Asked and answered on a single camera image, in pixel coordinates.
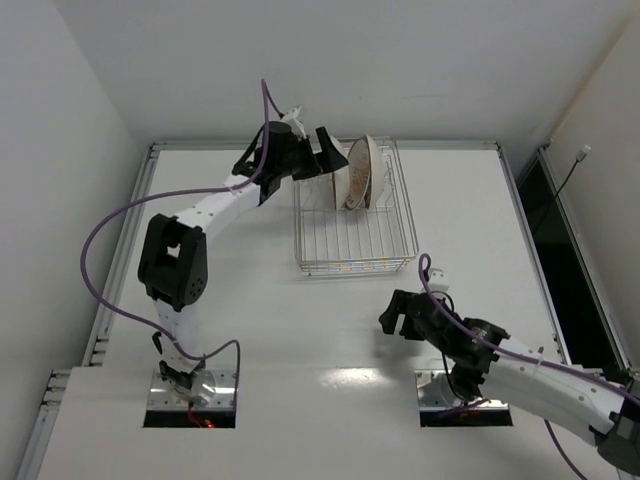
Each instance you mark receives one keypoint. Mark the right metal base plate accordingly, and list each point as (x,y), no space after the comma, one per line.
(435,395)

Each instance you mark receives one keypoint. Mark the metal base plate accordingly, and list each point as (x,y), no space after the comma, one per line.
(435,395)
(212,391)

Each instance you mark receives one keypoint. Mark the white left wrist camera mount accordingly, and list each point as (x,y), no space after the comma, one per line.
(292,118)

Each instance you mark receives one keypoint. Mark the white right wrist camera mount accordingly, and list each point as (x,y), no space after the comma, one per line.
(438,280)

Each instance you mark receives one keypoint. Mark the floral plate orange rim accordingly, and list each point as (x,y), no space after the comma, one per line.
(376,172)
(340,177)

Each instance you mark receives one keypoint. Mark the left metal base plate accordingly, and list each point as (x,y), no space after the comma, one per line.
(212,391)

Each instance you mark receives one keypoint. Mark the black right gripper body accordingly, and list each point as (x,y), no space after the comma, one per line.
(409,316)

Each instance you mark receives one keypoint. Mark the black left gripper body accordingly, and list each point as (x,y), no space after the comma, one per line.
(308,160)

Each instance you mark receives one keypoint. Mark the chrome wire dish rack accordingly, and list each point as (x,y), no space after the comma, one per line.
(337,241)

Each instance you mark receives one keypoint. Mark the black wall cable white plug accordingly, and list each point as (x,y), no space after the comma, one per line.
(580,156)

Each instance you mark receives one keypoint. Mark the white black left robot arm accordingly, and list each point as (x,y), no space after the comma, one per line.
(173,266)

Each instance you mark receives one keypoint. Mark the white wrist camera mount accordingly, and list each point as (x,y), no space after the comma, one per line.
(292,118)
(438,280)

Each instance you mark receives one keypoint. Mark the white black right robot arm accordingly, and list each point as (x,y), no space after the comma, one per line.
(489,363)

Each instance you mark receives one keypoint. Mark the sunburst plate dark rim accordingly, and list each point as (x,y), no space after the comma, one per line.
(360,175)

